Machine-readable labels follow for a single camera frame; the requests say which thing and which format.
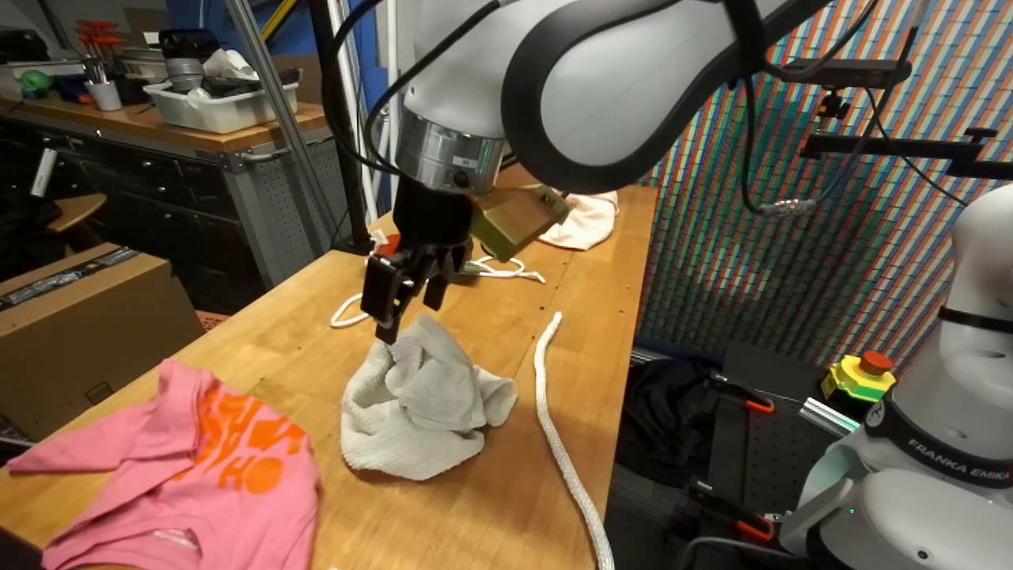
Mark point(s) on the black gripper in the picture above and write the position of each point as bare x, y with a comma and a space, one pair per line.
433, 224

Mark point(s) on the orange plush ball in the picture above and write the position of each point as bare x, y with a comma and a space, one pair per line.
390, 243

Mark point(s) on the white terry towel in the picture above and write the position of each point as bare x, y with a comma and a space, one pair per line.
422, 407

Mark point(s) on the light pink cloth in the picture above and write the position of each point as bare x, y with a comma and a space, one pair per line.
588, 222

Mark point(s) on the pink cloth orange print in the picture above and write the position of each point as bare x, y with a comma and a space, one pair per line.
160, 496

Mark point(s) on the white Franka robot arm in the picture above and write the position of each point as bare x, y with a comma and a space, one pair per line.
589, 84

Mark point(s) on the black vertical pole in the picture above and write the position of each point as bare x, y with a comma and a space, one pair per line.
337, 126

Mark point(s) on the wooden top workbench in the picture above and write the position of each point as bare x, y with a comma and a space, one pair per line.
243, 192

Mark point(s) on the silver metal pole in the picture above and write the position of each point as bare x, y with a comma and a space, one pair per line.
280, 116

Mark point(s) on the white plastic bin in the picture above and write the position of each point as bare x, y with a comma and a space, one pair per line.
223, 112

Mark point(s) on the black fabric bag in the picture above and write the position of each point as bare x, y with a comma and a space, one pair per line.
668, 414

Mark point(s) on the stack of gray bowls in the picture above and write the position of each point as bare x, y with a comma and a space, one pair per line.
184, 73

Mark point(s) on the large plain cardboard box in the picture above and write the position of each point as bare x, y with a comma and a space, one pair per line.
83, 336

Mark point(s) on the wooden stool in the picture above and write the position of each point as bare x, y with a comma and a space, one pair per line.
76, 210

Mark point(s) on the orange black clamp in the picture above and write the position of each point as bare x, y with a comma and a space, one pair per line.
755, 529
755, 403

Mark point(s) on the white cup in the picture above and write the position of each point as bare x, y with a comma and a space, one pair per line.
107, 97

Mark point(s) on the black perforated board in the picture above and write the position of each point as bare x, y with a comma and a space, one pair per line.
780, 462

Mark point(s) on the yellow red emergency stop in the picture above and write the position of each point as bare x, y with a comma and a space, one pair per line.
860, 381

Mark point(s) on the olive wrist camera box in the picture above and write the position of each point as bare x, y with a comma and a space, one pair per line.
518, 222

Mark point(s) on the black stereo camera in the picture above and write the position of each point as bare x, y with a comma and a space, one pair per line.
856, 73

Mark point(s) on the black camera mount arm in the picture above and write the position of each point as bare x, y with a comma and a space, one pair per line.
897, 145

